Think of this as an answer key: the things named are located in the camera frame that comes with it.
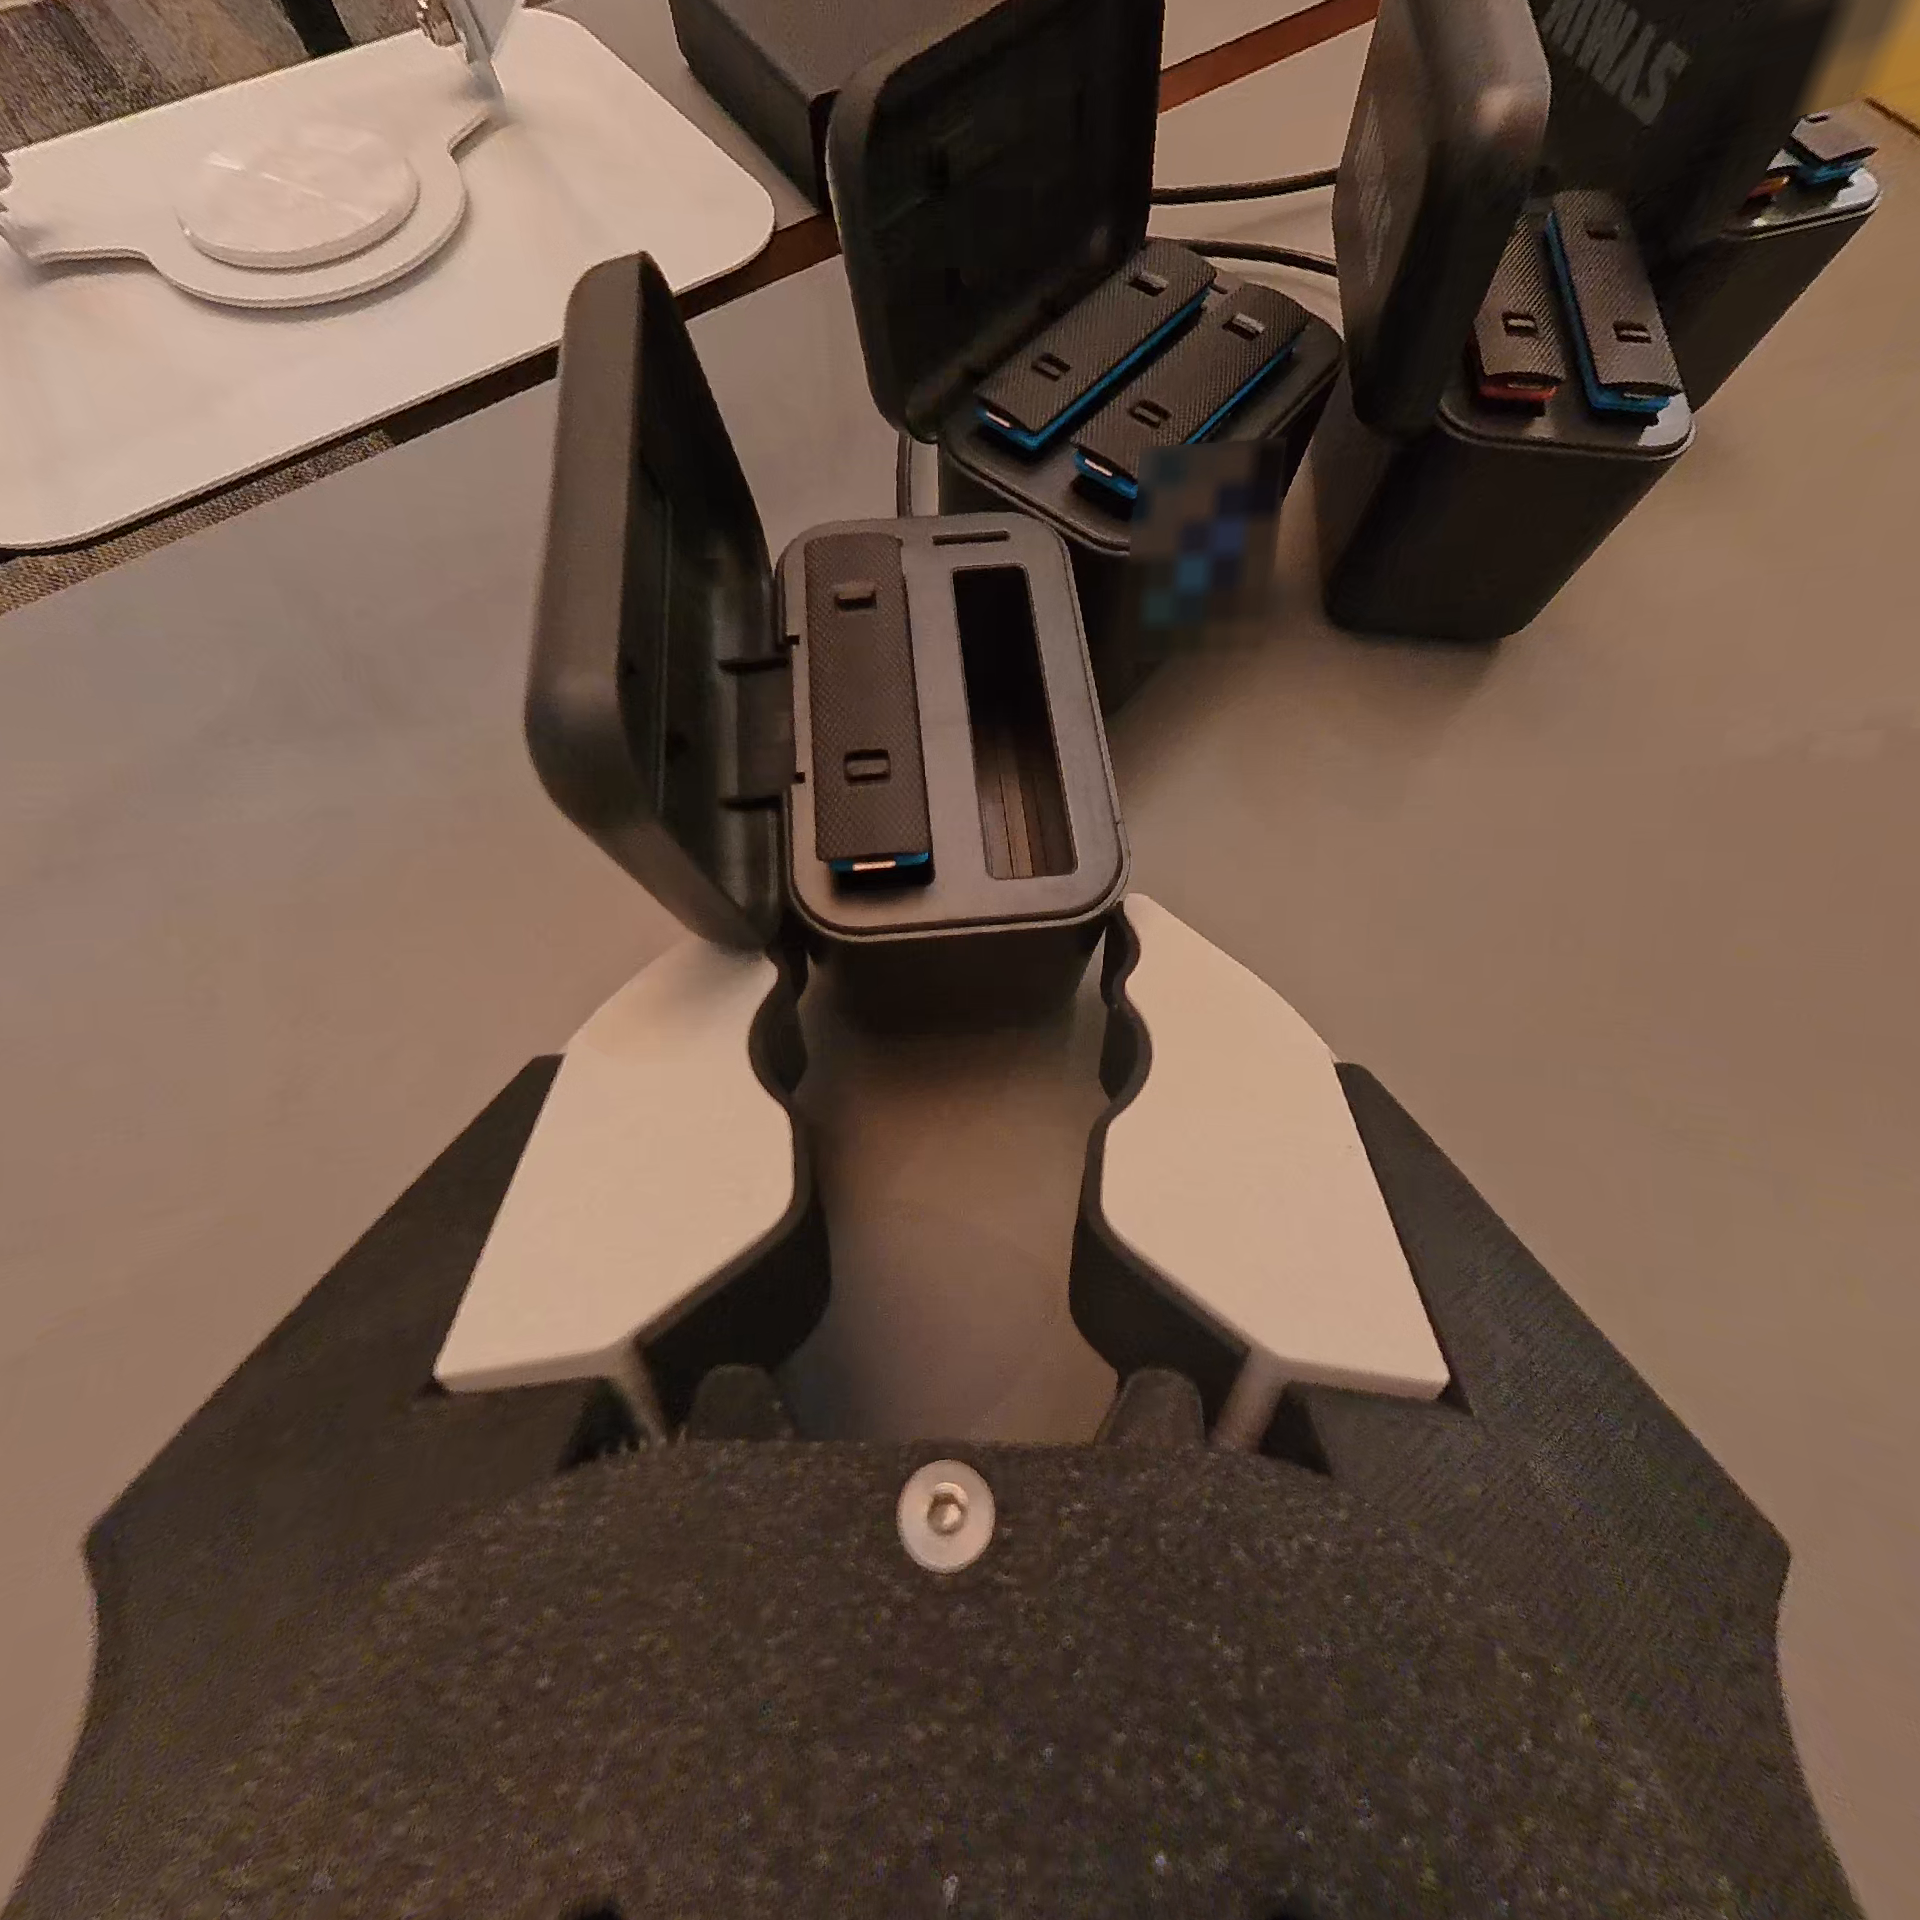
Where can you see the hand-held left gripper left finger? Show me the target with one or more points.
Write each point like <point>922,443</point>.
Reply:
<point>616,1200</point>

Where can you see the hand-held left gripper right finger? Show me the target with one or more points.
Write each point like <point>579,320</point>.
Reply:
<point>1276,1200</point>

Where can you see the black camera battery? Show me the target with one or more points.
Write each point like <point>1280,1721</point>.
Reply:
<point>1096,355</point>
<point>1823,156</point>
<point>872,721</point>
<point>1524,300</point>
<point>1622,300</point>
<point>1202,391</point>

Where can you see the black battery charging case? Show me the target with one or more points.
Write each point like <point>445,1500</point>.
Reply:
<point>1772,271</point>
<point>646,601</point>
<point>1442,181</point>
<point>991,151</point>

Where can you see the white stand base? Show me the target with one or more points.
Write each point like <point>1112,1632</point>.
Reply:
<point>362,333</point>

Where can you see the black multi-port power hub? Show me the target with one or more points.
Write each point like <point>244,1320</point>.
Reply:
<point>767,76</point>

